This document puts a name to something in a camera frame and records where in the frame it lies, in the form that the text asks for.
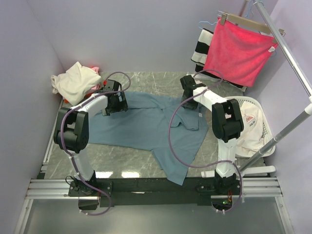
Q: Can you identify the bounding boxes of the blue wire hanger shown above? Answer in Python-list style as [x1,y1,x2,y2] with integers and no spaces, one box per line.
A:
[197,21,217,30]

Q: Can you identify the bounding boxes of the blue t shirt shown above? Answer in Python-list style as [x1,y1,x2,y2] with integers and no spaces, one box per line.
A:
[89,91,208,185]

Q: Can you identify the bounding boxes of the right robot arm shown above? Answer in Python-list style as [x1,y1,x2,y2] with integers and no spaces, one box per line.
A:
[180,75,244,195]

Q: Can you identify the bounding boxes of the metal clothes rack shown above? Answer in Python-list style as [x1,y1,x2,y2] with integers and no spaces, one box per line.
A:
[186,0,312,177]

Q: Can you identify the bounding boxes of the white t shirt in basket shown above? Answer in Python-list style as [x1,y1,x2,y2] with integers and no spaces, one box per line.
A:
[236,101,264,157]

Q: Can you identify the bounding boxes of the wooden clip hanger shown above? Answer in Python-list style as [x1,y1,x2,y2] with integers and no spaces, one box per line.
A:
[218,11,273,35]

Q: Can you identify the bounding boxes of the black base beam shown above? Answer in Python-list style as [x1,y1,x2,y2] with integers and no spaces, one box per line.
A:
[68,176,244,208]

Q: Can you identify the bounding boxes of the white laundry basket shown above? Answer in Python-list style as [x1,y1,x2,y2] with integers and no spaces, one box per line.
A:
[226,96,273,158]

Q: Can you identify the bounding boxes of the cream folded t shirt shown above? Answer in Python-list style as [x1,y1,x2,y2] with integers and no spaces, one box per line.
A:
[51,61,101,106]

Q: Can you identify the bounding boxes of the black white striped cloth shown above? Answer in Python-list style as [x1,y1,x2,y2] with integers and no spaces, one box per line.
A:
[190,28,249,92]

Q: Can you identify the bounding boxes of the red towel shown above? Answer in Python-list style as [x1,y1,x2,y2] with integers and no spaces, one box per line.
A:
[204,18,278,87]

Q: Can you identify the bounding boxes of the aluminium rail frame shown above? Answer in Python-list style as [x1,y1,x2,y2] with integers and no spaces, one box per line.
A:
[13,97,295,234]

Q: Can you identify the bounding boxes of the pink folded t shirt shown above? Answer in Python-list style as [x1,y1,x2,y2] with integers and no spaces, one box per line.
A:
[86,67,101,97]

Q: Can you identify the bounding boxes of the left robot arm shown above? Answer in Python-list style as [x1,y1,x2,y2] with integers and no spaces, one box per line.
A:
[53,79,128,196]

